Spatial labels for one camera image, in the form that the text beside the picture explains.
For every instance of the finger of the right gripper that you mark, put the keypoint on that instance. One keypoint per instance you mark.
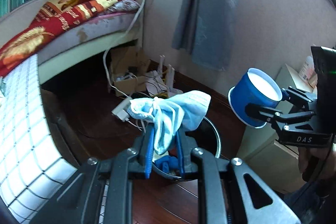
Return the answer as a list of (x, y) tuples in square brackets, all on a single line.
[(268, 114), (298, 97)]

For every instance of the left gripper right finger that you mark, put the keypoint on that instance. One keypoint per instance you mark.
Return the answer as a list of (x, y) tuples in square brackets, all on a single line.
[(228, 190)]

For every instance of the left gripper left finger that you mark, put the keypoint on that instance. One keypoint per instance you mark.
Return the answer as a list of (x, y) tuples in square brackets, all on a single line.
[(101, 190)]

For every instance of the short blue paper cup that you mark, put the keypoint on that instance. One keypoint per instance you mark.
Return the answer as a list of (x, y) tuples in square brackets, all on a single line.
[(255, 87)]

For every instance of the light blue face mask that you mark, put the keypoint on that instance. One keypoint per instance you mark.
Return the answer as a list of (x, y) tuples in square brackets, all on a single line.
[(184, 111)]

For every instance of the blue knitted cloth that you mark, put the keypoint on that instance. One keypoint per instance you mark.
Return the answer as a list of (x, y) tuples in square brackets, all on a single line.
[(167, 164)]

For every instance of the black trash bin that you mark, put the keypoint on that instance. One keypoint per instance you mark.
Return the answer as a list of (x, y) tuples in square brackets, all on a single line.
[(206, 136)]

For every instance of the person right hand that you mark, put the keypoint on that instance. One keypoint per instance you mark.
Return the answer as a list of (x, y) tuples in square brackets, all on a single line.
[(316, 163)]

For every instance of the white grid tablecloth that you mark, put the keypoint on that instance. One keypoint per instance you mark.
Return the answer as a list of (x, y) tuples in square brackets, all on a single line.
[(32, 168)]

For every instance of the white power strip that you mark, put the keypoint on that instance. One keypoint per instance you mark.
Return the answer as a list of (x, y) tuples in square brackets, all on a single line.
[(120, 111)]

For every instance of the grey curtain right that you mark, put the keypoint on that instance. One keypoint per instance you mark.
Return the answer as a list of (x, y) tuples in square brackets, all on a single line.
[(206, 30)]

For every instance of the white wifi router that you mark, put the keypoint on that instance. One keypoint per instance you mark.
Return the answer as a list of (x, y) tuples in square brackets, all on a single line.
[(160, 82)]

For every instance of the cardboard box on floor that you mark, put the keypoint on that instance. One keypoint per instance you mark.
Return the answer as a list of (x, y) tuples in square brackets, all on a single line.
[(127, 70)]

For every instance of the red yellow quilt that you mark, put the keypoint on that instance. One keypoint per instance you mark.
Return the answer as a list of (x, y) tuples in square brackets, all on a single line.
[(53, 19)]

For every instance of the bed mattress and frame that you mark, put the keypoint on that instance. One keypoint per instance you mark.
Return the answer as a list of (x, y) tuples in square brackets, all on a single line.
[(108, 30)]

